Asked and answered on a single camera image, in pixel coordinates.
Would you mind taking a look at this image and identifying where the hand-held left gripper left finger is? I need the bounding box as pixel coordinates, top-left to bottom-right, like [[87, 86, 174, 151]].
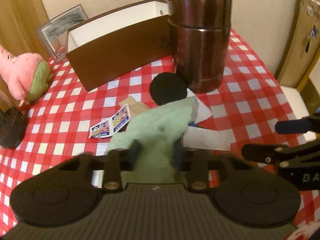
[[59, 140, 140, 193]]

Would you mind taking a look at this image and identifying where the pink starfish plush toy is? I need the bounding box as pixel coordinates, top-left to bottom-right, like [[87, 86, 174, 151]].
[[0, 44, 52, 106]]

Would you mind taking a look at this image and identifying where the light green fluffy cloth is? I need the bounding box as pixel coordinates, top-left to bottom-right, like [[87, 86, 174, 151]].
[[105, 99, 198, 183]]

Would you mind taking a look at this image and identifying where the clear picture frame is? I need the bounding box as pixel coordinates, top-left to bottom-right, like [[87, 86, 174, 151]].
[[36, 4, 89, 64]]

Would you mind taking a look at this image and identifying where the black round lid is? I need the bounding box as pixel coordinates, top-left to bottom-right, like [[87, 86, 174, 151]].
[[149, 72, 188, 106]]

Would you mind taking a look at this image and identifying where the brown storage box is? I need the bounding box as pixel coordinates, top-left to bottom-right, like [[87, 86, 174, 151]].
[[65, 0, 176, 92]]

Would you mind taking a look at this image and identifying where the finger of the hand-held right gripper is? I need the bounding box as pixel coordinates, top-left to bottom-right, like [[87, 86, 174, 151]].
[[275, 113, 320, 134], [241, 140, 320, 168]]

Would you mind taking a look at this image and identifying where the red checkered tablecloth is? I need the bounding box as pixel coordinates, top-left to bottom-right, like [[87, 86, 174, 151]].
[[0, 27, 320, 240]]

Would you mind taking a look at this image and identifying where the white stool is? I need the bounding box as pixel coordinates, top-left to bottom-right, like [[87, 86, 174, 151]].
[[278, 85, 320, 121]]

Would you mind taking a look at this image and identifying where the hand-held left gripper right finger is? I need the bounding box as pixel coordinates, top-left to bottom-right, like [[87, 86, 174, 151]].
[[174, 141, 242, 192]]

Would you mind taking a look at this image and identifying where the printed paper packet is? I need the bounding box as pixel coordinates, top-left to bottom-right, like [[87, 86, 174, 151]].
[[89, 104, 131, 139]]

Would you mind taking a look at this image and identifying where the brown metal thermos jar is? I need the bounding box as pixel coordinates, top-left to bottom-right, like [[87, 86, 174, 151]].
[[167, 0, 232, 94]]

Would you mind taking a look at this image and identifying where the wooden door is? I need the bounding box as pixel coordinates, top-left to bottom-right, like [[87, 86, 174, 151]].
[[0, 0, 50, 100]]

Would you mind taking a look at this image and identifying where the brown cardboard piece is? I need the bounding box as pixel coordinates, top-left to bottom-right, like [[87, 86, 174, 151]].
[[118, 96, 151, 133]]

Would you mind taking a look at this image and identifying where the dark brown round object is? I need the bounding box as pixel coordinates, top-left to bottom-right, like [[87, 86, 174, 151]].
[[0, 106, 29, 150]]

